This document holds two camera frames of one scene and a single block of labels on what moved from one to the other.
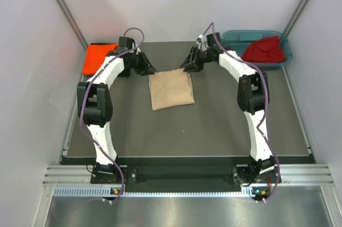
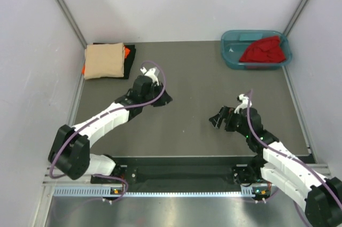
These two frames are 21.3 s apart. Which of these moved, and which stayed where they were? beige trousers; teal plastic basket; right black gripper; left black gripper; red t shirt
Moved: beige trousers; right black gripper; left black gripper
Stayed: teal plastic basket; red t shirt
